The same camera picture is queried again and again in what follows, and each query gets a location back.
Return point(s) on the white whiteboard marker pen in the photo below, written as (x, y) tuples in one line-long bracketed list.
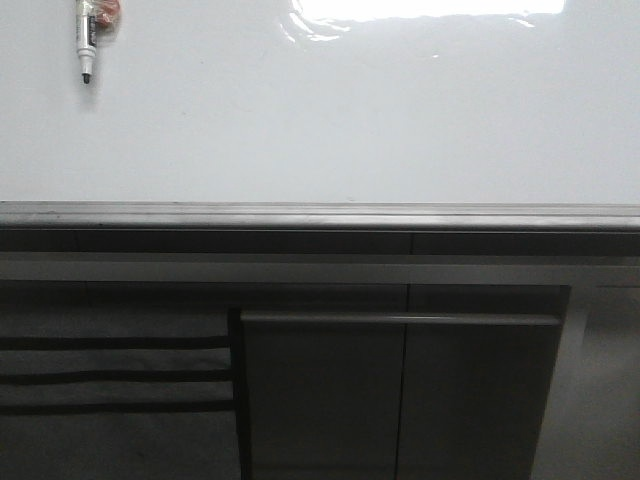
[(86, 38)]

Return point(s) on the grey cabinet with doors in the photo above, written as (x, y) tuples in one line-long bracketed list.
[(447, 382)]

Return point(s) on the grey drawer unit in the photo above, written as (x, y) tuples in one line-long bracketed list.
[(114, 383)]

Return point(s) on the white whiteboard with metal frame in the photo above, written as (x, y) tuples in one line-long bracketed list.
[(324, 114)]

